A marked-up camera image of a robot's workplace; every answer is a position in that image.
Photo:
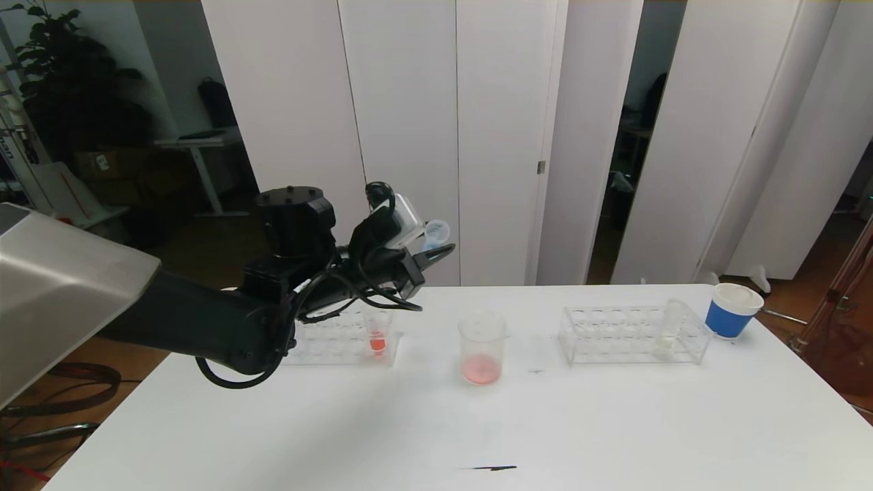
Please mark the cardboard box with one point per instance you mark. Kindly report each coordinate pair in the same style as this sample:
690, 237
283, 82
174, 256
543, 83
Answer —
102, 164

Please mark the black backpack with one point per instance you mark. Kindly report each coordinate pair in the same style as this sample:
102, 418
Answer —
215, 101

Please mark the white machine with base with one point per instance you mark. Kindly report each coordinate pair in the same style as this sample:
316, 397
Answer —
41, 184

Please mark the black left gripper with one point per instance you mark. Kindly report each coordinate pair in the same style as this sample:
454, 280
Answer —
411, 274

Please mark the test tube with red pigment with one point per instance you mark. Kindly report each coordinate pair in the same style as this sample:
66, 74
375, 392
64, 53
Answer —
376, 343

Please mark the blue white paper cup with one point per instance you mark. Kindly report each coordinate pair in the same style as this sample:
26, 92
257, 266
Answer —
726, 319

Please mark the dark green potted plant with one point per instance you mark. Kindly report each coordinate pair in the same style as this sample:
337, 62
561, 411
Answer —
75, 88

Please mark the clear acrylic test tube rack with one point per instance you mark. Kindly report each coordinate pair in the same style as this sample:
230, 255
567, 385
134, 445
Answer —
341, 344
627, 341

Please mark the white partition foot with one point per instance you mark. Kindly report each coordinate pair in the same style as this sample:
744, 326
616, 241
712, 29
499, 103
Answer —
758, 279
711, 279

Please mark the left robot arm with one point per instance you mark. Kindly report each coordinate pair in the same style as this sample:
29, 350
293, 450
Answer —
68, 273

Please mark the test tube with pale yellow pigment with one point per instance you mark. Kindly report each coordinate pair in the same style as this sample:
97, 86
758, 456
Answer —
665, 343

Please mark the clear plastic beaker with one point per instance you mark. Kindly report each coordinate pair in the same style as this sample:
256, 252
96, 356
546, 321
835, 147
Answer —
482, 365

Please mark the narrow white partition panel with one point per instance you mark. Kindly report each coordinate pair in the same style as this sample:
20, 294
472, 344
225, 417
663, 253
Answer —
586, 136

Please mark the white office desk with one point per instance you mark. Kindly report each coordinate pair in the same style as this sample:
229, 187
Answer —
201, 143

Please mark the test tube with blue pigment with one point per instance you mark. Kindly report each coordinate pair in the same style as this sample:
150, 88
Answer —
436, 234

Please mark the metal chair leg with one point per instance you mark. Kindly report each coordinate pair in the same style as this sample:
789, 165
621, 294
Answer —
61, 432

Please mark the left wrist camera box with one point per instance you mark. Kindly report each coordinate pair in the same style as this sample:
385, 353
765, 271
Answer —
402, 218

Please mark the reddish brown stand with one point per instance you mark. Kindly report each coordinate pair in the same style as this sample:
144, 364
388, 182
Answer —
846, 341

